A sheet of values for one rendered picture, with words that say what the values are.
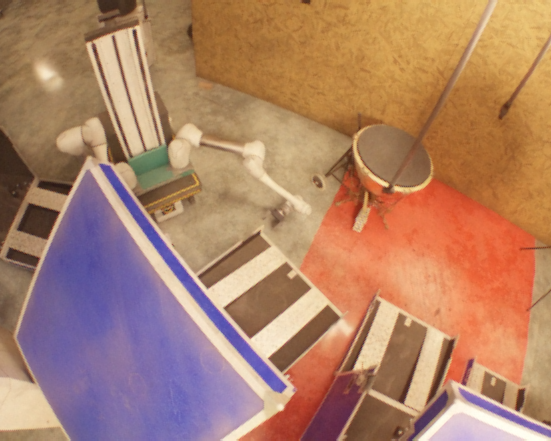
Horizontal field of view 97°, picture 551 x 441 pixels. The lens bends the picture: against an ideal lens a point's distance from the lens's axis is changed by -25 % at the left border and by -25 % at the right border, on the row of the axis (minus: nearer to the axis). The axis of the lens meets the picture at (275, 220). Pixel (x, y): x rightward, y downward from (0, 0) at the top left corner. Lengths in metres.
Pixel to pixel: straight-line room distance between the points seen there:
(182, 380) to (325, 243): 2.24
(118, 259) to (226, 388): 0.51
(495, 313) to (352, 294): 1.60
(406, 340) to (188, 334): 2.28
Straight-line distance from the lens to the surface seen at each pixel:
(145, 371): 1.08
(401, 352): 2.90
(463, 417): 1.04
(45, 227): 3.55
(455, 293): 3.37
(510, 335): 3.72
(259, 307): 2.67
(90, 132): 2.15
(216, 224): 2.99
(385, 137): 2.83
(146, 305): 1.00
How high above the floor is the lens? 2.61
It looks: 60 degrees down
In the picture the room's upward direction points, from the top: 10 degrees clockwise
